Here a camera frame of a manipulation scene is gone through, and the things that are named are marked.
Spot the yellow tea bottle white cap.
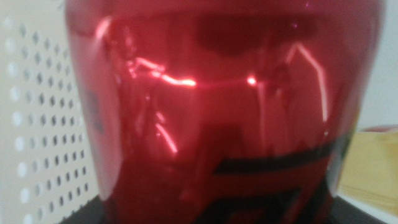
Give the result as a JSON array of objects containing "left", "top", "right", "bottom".
[{"left": 337, "top": 124, "right": 398, "bottom": 217}]

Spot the red cola can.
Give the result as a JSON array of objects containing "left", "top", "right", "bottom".
[{"left": 63, "top": 0, "right": 388, "bottom": 224}]

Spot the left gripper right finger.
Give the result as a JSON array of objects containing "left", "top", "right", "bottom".
[{"left": 329, "top": 195, "right": 388, "bottom": 224}]

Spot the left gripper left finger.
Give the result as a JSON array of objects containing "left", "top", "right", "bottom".
[{"left": 57, "top": 195, "right": 108, "bottom": 224}]

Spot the white perforated plastic basket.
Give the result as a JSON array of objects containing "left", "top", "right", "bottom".
[{"left": 0, "top": 0, "right": 103, "bottom": 224}]

